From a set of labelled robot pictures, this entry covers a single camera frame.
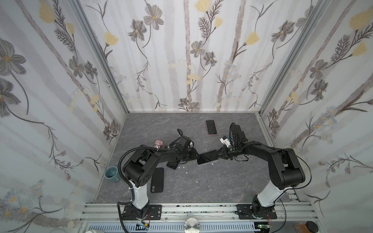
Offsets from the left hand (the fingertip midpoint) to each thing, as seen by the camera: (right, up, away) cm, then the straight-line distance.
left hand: (197, 153), depth 93 cm
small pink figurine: (-26, +6, +5) cm, 28 cm away
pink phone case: (+15, +20, +21) cm, 33 cm away
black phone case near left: (-24, -17, -9) cm, 30 cm away
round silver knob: (-4, -23, -35) cm, 42 cm away
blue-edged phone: (-16, -7, -2) cm, 18 cm away
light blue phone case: (+5, -6, -2) cm, 8 cm away
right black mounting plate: (+24, -27, -19) cm, 41 cm away
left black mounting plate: (-23, -28, -19) cm, 41 cm away
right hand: (+9, +1, -5) cm, 11 cm away
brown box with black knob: (+48, -26, -31) cm, 62 cm away
